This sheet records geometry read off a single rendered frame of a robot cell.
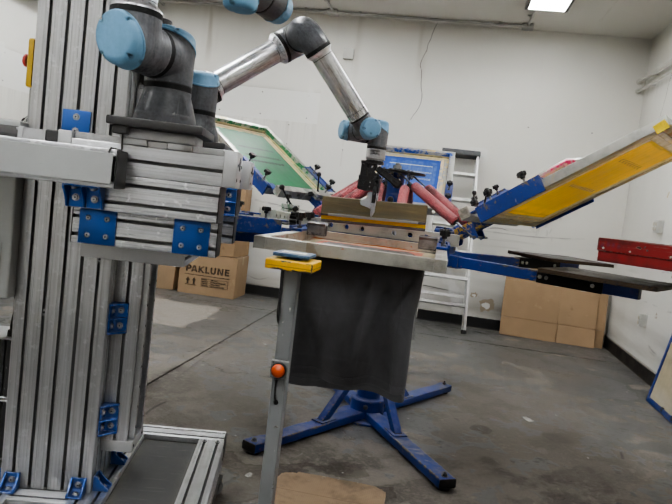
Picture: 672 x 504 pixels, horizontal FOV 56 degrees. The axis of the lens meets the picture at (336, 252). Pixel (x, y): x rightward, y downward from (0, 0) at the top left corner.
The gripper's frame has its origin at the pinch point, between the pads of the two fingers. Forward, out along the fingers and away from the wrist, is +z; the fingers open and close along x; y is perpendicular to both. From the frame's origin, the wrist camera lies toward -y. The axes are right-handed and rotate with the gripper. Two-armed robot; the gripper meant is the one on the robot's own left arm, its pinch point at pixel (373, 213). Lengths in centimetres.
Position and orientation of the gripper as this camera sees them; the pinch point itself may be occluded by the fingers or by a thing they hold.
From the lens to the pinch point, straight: 246.0
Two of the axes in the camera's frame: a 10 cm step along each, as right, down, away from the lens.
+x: -1.6, 0.6, -9.8
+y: -9.8, -1.4, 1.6
